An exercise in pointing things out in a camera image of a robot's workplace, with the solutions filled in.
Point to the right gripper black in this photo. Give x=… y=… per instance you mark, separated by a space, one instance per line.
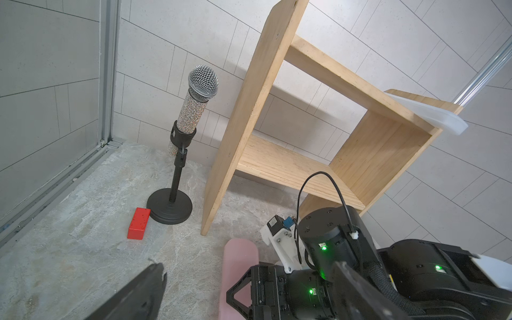
x=267 y=292

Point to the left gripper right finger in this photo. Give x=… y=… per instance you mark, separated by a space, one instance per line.
x=355 y=298

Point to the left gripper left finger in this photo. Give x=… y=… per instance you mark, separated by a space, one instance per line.
x=140 y=299

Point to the pink pencil case top shelf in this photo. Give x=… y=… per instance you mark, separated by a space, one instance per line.
x=238 y=257

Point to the clear white pencil case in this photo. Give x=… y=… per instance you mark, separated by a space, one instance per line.
x=440 y=118

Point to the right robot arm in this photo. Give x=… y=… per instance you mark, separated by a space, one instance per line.
x=426 y=280

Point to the wooden two-tier shelf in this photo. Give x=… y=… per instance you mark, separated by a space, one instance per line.
x=383 y=145

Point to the red small block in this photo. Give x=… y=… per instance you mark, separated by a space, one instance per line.
x=138 y=224

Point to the silver microphone on stand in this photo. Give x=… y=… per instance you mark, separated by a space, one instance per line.
x=171 y=206

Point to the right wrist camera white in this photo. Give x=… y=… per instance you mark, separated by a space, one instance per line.
x=278 y=233

